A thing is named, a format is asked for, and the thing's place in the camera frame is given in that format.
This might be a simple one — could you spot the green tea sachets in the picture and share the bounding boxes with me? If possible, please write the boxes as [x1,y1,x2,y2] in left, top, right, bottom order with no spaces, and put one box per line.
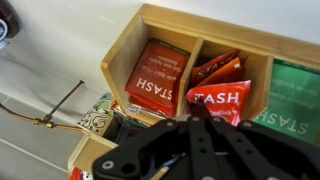
[252,57,320,146]

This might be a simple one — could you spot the wide wooden tiered organizer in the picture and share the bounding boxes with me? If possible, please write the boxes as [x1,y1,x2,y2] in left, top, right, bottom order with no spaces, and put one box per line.
[67,131,119,177]

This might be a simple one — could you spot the bright red tea sachet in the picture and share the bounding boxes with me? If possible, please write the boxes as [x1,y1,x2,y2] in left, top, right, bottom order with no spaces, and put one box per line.
[185,79,252,127]

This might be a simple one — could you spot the wooden divided sachet tray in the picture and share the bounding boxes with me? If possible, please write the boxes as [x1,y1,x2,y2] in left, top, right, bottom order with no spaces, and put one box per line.
[100,3,320,148]

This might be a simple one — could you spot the thin brown cable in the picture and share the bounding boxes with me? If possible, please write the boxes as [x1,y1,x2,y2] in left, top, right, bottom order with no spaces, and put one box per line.
[0,101,86,132]

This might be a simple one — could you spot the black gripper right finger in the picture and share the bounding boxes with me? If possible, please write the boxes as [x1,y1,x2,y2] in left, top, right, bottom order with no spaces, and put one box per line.
[203,114,320,180]

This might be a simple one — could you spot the dark red tea sachets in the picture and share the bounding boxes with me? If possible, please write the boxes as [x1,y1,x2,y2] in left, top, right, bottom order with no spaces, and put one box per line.
[124,37,191,119]

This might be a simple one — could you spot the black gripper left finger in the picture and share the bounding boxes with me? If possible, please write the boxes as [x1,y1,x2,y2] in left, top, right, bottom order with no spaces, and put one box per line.
[92,102,215,180]

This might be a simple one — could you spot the printed paper cup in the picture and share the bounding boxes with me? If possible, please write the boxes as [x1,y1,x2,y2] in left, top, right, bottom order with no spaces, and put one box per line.
[76,92,116,136]

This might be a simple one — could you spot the thin metal rod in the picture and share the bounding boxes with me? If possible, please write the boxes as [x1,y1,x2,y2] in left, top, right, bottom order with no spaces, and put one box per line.
[43,79,86,123]

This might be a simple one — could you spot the orange tea sachets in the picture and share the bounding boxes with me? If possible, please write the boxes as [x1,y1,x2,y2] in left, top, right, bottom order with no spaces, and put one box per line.
[189,48,246,89]

